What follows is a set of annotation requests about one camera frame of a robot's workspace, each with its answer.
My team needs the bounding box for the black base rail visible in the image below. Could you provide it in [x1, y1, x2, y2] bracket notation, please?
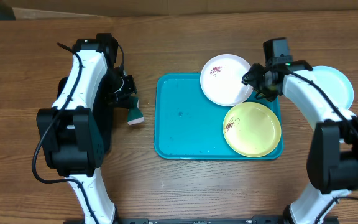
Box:
[63, 215, 291, 224]

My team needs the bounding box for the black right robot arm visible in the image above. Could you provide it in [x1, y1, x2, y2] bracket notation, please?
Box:
[242, 37, 358, 223]

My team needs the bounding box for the light blue plate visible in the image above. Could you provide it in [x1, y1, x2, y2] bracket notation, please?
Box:
[313, 65, 354, 109]

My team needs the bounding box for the white plate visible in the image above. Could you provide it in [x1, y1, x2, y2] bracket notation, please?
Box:
[200, 54, 253, 106]

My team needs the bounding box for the teal plastic tray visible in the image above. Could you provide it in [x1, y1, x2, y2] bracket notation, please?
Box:
[154, 73, 249, 161]

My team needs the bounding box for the yellow plate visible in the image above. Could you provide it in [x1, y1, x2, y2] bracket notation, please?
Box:
[223, 102, 282, 158]

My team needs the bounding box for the pink green sponge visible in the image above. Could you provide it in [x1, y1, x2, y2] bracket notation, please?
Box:
[127, 96, 145, 125]

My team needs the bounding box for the black plastic tray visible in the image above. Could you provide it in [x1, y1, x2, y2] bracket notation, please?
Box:
[42, 77, 113, 161]

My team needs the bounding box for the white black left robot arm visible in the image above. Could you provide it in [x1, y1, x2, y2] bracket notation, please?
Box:
[32, 33, 145, 223]

